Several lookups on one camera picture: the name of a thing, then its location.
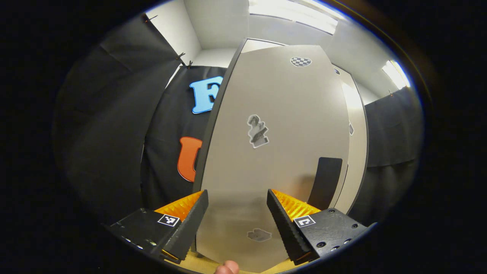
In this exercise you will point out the ceiling light panel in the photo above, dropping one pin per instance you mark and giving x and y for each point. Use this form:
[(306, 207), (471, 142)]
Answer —
[(293, 13), (396, 74)]

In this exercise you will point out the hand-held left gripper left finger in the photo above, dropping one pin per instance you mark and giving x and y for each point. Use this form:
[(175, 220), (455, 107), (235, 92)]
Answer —
[(190, 228)]

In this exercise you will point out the grey shoe cabinet door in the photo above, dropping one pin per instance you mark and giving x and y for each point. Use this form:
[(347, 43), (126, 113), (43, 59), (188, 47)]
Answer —
[(357, 152), (266, 182)]

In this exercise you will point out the black backdrop cloth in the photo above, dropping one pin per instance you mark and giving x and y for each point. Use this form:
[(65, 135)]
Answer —
[(114, 133)]

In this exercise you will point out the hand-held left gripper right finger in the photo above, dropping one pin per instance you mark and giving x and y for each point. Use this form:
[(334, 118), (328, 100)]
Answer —
[(287, 228)]

